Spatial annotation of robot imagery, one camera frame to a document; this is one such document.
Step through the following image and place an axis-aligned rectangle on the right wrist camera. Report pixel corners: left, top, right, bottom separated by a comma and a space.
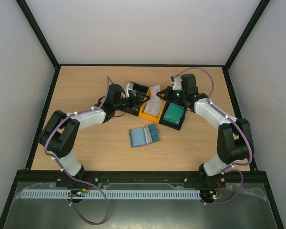
171, 76, 182, 91

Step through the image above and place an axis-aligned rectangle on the black bin with teal cards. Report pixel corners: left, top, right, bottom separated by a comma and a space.
159, 102, 186, 131

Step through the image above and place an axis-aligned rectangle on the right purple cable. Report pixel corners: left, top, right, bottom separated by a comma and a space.
171, 67, 254, 206

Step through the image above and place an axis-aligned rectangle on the black bin with red cards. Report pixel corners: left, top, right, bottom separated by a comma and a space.
129, 82, 150, 116

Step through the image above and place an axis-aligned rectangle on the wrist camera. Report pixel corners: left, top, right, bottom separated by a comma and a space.
123, 82, 133, 98
171, 76, 182, 91

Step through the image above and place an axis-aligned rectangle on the teal card stack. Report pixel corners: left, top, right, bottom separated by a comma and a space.
163, 103, 184, 125

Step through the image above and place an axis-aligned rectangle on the yellow bin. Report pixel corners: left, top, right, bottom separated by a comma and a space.
138, 85, 166, 123

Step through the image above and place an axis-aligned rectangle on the light blue slotted cable duct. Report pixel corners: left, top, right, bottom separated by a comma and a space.
20, 189, 201, 200

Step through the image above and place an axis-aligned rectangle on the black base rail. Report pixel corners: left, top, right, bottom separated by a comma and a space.
13, 170, 268, 189

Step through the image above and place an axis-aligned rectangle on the black enclosure frame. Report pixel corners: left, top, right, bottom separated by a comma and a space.
0, 0, 284, 229

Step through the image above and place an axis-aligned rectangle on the purple cable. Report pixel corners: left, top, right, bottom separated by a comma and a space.
171, 67, 254, 206
44, 76, 110, 226

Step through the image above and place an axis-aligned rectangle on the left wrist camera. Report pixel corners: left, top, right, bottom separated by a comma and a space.
123, 82, 133, 98

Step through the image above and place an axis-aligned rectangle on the white vip card stack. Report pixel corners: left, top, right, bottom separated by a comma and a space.
144, 100, 163, 117

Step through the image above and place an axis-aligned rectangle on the white floral card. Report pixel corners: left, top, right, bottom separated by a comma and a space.
150, 85, 160, 103

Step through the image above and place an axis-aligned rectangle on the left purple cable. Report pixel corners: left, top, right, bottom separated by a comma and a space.
44, 76, 110, 226

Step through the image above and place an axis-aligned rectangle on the blue card holder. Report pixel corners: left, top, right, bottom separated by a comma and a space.
129, 124, 160, 147

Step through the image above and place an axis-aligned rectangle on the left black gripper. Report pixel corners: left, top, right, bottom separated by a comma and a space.
113, 91, 150, 112

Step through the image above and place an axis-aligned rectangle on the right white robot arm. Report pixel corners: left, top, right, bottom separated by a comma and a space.
157, 74, 254, 187

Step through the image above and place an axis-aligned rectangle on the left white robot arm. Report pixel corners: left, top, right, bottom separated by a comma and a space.
39, 83, 150, 187

